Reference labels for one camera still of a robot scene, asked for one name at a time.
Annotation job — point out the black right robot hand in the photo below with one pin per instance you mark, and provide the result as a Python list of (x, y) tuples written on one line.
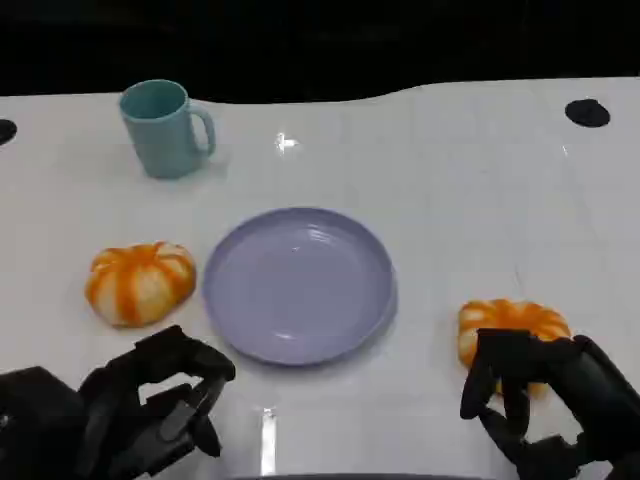
[(595, 395)]

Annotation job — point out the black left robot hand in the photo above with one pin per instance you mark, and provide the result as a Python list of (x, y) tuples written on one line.
[(115, 400)]

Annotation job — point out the orange and white toy bread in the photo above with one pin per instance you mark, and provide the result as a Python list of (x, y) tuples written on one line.
[(140, 285), (510, 315)]

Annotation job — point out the lilac plate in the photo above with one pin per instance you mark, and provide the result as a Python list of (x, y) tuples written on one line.
[(295, 285)]

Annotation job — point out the pale green mug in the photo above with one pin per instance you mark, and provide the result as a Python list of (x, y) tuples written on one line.
[(157, 135)]

